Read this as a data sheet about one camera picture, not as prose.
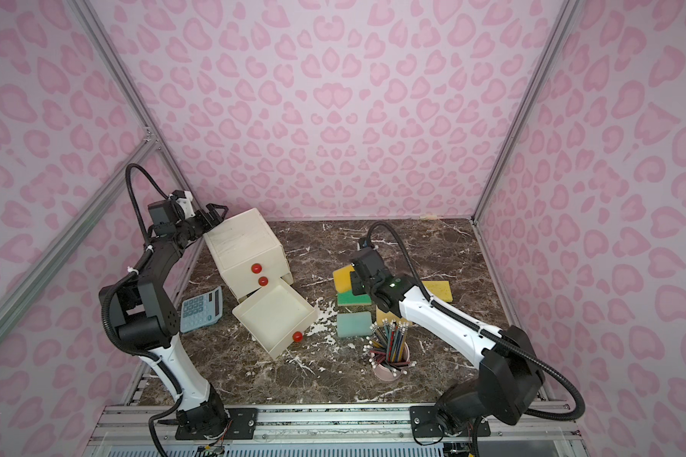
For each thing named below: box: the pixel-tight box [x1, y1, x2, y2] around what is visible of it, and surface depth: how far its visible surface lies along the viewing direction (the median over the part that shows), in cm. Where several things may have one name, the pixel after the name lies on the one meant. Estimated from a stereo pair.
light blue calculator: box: [180, 286, 223, 333], surface depth 94 cm
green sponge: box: [337, 289, 373, 306], surface depth 97 cm
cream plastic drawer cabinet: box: [202, 207, 294, 303], surface depth 87 cm
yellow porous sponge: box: [332, 264, 356, 294], surface depth 87 cm
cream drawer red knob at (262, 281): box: [236, 268, 294, 301], surface depth 90 cm
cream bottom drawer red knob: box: [232, 277, 320, 360], surface depth 95 cm
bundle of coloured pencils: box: [363, 317, 417, 377], surface depth 77 cm
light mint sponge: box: [336, 311, 373, 338], surface depth 92 cm
